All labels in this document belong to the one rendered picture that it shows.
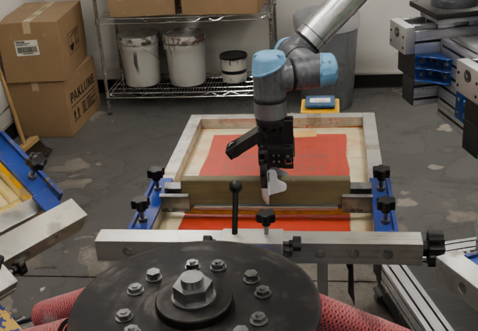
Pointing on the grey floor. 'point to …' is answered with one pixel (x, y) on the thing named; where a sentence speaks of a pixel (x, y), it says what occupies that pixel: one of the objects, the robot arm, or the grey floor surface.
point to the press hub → (200, 292)
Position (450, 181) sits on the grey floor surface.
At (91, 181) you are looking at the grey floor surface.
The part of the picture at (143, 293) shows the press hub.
